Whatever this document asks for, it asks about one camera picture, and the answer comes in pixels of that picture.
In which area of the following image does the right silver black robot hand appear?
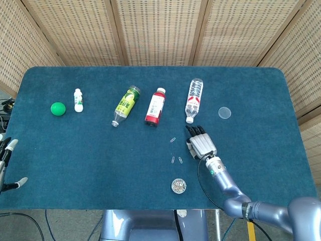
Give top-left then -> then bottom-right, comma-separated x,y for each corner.
185,125 -> 218,161

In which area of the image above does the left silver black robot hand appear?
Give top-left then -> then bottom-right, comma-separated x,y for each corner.
0,137 -> 28,193

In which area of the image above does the clear plastic lid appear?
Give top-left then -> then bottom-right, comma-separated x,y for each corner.
218,106 -> 232,119

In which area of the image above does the round paperclip container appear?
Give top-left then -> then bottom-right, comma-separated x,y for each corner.
171,178 -> 188,194

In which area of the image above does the clear water bottle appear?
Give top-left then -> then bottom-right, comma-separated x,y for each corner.
185,78 -> 204,124

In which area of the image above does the red drink bottle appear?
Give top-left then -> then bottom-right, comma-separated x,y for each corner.
144,87 -> 168,128

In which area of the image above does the green ball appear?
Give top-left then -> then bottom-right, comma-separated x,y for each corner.
50,101 -> 67,116

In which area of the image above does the metal table leg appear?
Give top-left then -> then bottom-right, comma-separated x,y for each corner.
214,209 -> 223,241

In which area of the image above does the green yellow label bottle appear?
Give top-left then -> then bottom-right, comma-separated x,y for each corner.
111,85 -> 141,128

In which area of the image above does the small white drink bottle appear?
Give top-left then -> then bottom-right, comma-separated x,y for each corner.
73,88 -> 84,113

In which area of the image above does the blue table mat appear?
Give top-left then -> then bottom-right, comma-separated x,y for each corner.
0,65 -> 318,210

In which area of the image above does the blue-grey robot torso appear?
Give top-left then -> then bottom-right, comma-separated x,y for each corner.
99,209 -> 210,241

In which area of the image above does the woven wooden folding screen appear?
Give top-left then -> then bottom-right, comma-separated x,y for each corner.
0,0 -> 321,186

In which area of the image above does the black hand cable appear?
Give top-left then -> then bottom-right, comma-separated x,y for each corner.
197,151 -> 273,241

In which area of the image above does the black cable bundle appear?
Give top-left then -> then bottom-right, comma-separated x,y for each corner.
0,97 -> 16,134

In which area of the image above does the black floor cable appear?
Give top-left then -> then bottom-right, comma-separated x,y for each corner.
0,214 -> 45,241

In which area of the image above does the blue floor cable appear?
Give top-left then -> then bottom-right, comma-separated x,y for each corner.
44,209 -> 55,241
222,217 -> 238,241

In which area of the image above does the black torso cable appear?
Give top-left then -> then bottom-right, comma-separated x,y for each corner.
174,210 -> 183,241

